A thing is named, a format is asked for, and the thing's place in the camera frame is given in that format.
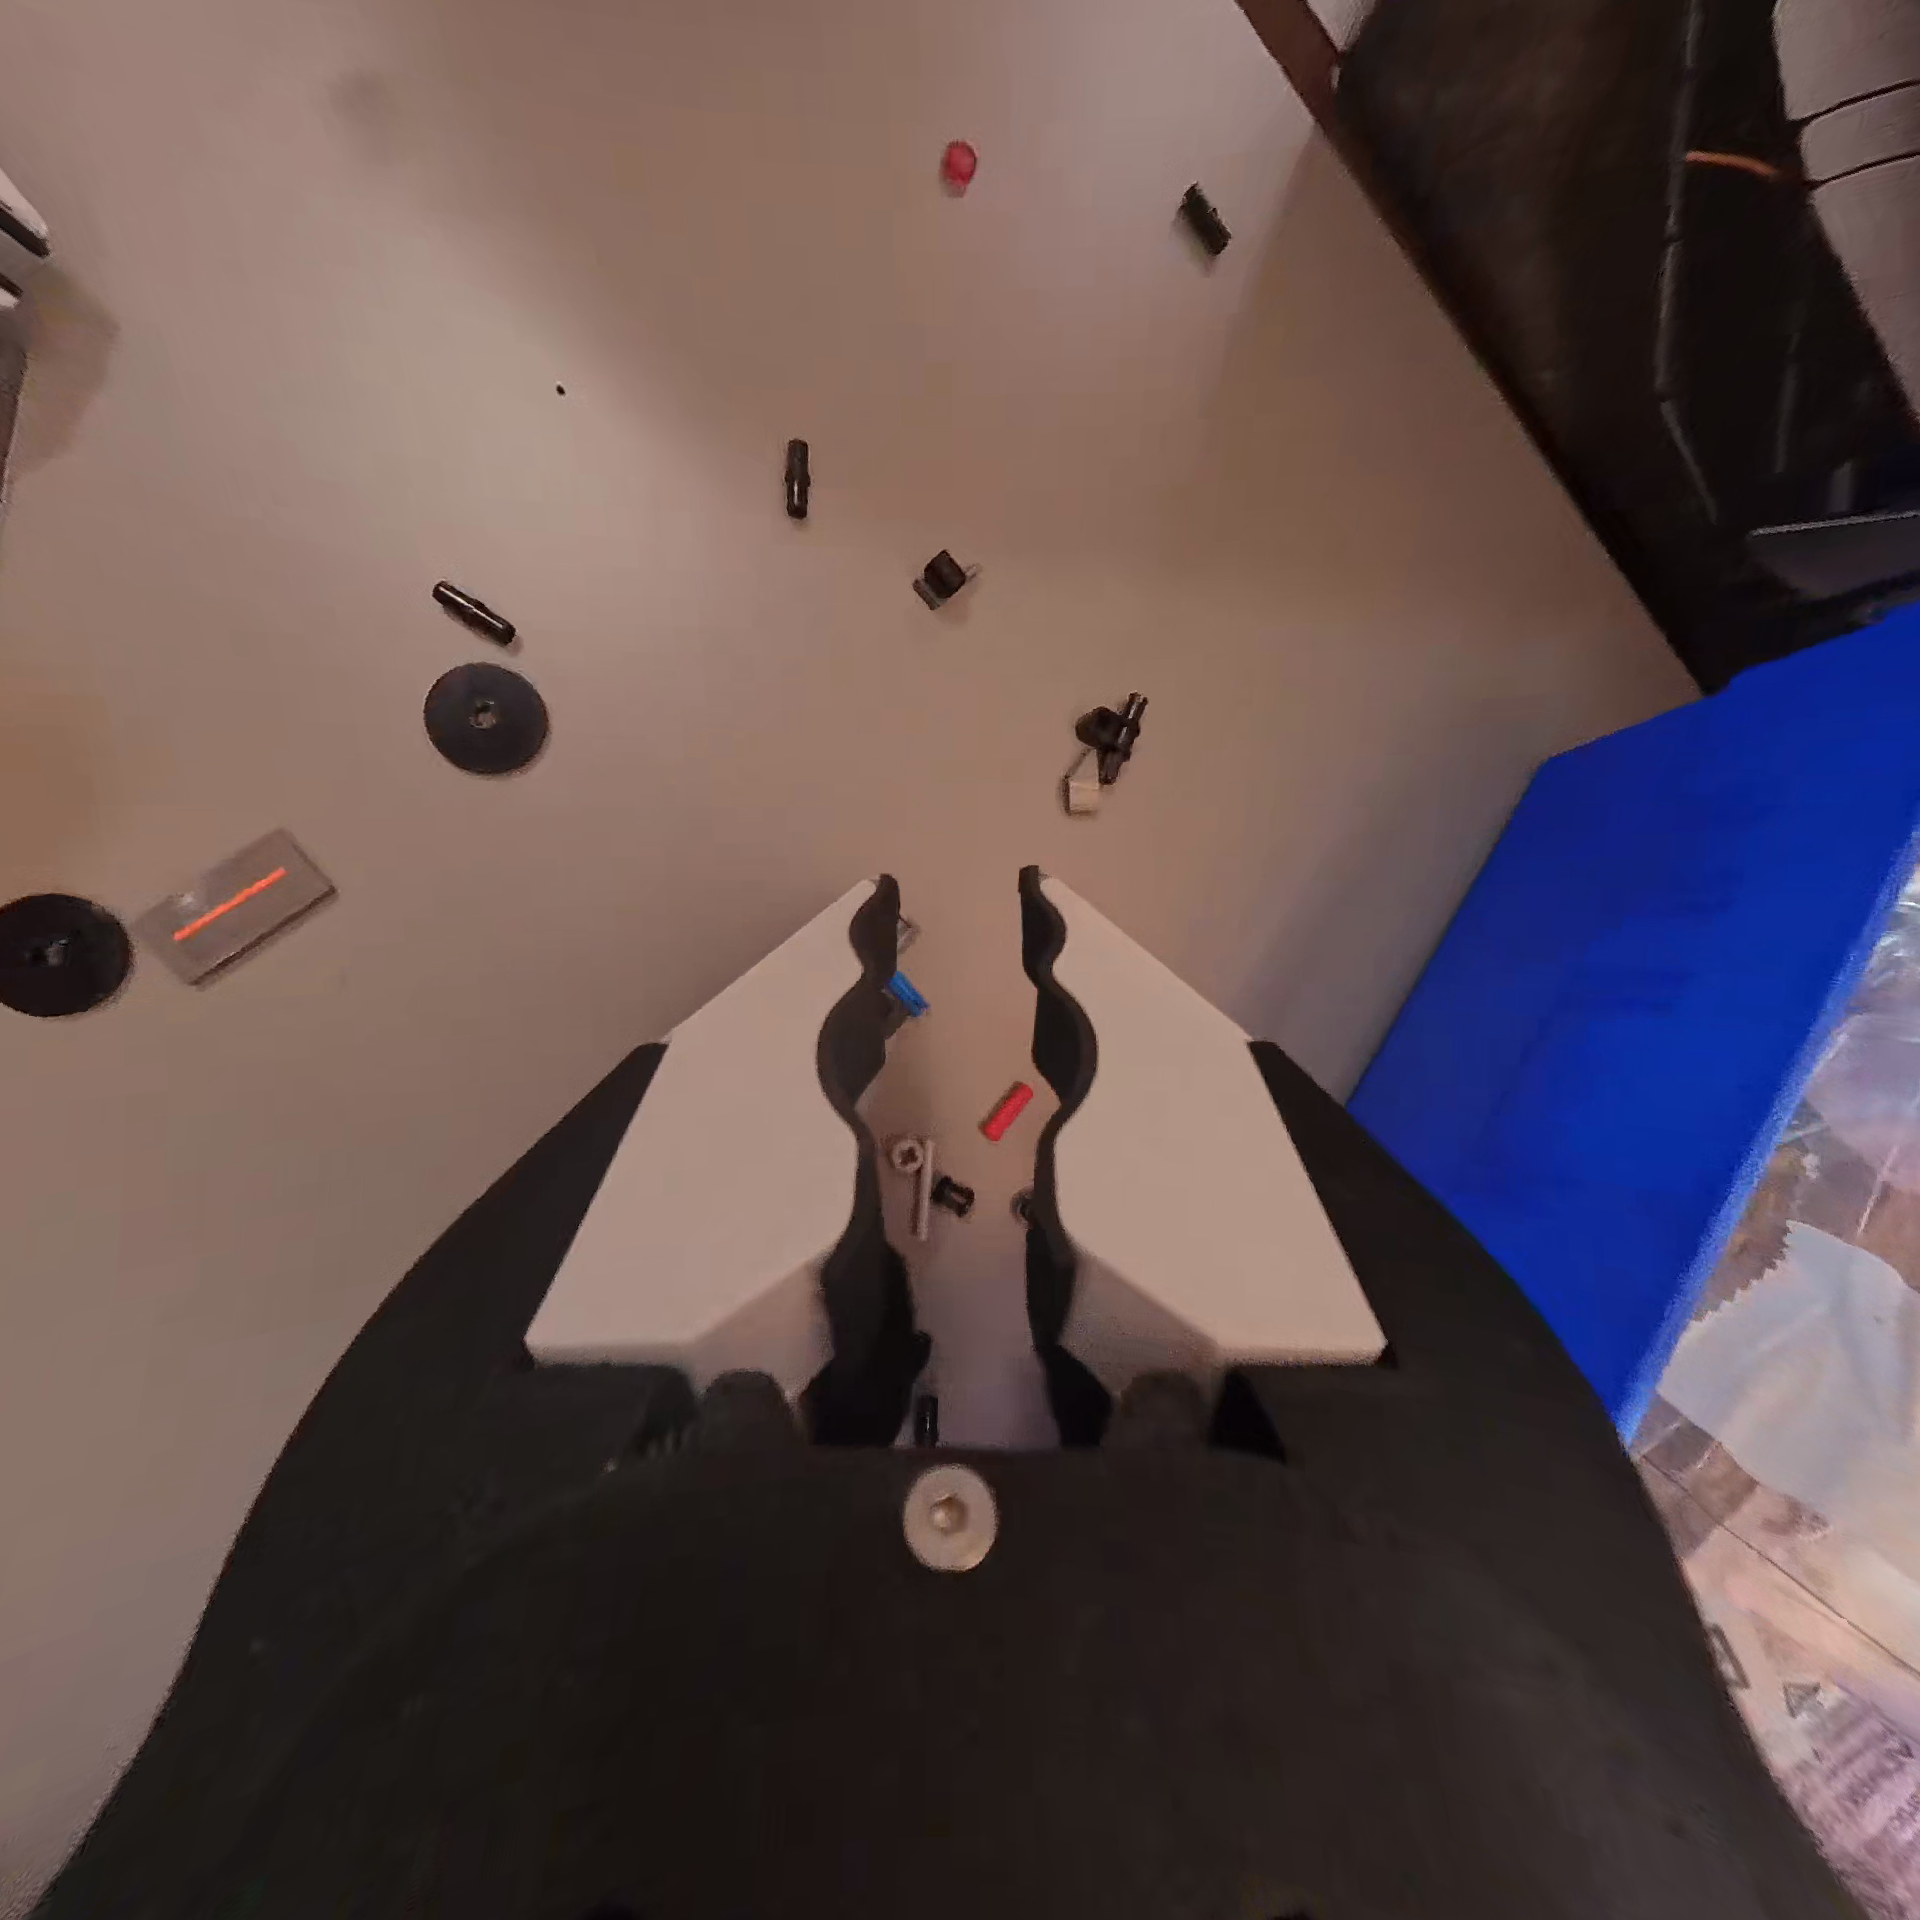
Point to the red lego cylinder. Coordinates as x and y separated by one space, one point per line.
1007 1110

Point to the dark round lego disc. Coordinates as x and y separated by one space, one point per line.
56 955
484 716

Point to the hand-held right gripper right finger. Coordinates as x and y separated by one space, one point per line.
1201 1201

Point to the grey lego axle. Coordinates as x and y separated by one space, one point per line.
922 1201

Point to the small blue lego piece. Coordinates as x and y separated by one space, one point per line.
904 990

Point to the black and grey lego clip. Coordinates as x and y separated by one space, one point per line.
944 578

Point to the short black lego piece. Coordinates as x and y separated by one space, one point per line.
1205 219

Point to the small white lego piece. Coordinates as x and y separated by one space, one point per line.
1082 793

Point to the clear plastic bag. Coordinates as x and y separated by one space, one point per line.
1830 1500

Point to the red round lego piece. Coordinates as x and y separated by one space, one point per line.
958 165

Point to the blue box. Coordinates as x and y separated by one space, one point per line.
1620 1020

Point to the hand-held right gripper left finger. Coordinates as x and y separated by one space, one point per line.
705 1201

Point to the black lego bush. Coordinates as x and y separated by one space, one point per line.
951 1197

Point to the black lego connector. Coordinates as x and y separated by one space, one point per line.
1113 733

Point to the grey orange-striped lego plate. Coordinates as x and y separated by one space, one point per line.
233 908

